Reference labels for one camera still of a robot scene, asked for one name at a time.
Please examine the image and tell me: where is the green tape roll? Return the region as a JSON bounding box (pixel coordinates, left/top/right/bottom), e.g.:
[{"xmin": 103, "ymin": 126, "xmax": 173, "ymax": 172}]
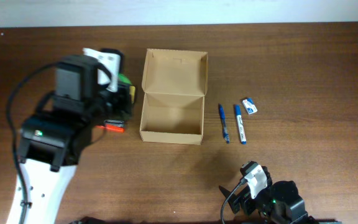
[{"xmin": 118, "ymin": 73, "xmax": 132, "ymax": 85}]

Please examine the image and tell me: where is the cardboard box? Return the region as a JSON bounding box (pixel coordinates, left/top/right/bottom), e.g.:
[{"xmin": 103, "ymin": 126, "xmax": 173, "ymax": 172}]
[{"xmin": 140, "ymin": 49, "xmax": 208, "ymax": 145}]

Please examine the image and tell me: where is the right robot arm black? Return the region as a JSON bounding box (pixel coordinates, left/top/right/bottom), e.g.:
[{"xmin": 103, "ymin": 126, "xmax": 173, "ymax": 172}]
[{"xmin": 219, "ymin": 180, "xmax": 319, "ymax": 224}]

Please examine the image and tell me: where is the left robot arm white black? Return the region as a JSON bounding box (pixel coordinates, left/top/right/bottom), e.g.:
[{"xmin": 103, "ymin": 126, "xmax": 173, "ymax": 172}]
[{"xmin": 7, "ymin": 82, "xmax": 136, "ymax": 223}]

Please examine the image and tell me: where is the blue white marker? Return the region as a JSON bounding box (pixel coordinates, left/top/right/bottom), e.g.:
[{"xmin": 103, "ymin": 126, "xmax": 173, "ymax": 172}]
[{"xmin": 234, "ymin": 105, "xmax": 247, "ymax": 144}]

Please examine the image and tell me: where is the blue ballpoint pen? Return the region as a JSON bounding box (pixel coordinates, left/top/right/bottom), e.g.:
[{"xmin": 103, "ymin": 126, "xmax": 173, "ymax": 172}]
[{"xmin": 218, "ymin": 104, "xmax": 230, "ymax": 144}]

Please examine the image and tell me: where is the white blue eraser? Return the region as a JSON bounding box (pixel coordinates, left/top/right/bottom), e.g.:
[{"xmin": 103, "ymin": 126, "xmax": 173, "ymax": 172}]
[{"xmin": 242, "ymin": 98, "xmax": 257, "ymax": 115}]

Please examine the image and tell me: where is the black right camera cable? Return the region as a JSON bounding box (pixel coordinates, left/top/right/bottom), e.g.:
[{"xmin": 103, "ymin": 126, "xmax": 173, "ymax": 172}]
[{"xmin": 220, "ymin": 179, "xmax": 248, "ymax": 224}]

